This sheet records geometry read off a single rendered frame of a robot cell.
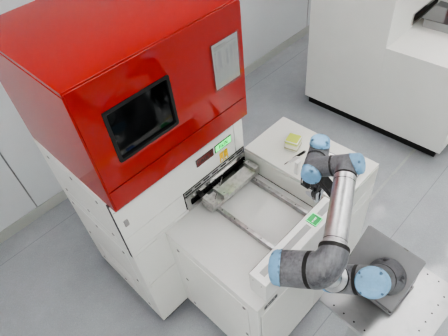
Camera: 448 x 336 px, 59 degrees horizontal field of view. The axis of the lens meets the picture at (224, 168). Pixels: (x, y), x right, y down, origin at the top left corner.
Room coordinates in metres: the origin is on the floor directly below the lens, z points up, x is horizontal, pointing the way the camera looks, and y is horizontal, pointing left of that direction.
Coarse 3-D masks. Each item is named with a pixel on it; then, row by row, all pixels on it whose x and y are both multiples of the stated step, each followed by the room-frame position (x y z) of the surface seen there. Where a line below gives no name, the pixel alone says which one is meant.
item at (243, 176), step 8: (232, 176) 1.48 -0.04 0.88; (240, 176) 1.47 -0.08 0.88; (248, 176) 1.46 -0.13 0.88; (224, 184) 1.43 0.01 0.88; (232, 184) 1.42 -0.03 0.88; (240, 184) 1.41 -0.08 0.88; (232, 192) 1.37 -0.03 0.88; (216, 200) 1.33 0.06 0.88; (224, 200) 1.33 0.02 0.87; (208, 208) 1.29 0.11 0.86; (216, 208) 1.29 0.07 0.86
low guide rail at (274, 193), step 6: (252, 180) 1.47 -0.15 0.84; (258, 180) 1.45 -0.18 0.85; (258, 186) 1.43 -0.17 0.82; (264, 186) 1.40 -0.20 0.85; (270, 192) 1.37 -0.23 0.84; (276, 192) 1.35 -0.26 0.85; (282, 198) 1.31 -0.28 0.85; (288, 198) 1.30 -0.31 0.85; (288, 204) 1.28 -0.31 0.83; (294, 204) 1.26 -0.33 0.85; (300, 210) 1.22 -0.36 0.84; (306, 210) 1.21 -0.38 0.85
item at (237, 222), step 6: (216, 210) 1.30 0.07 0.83; (222, 210) 1.28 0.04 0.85; (228, 216) 1.24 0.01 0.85; (234, 222) 1.20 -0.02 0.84; (240, 222) 1.19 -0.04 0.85; (240, 228) 1.17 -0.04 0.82; (246, 228) 1.15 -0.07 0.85; (252, 234) 1.11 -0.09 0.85; (258, 234) 1.10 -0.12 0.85; (258, 240) 1.08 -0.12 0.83; (264, 240) 1.07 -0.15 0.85; (270, 246) 1.03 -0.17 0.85
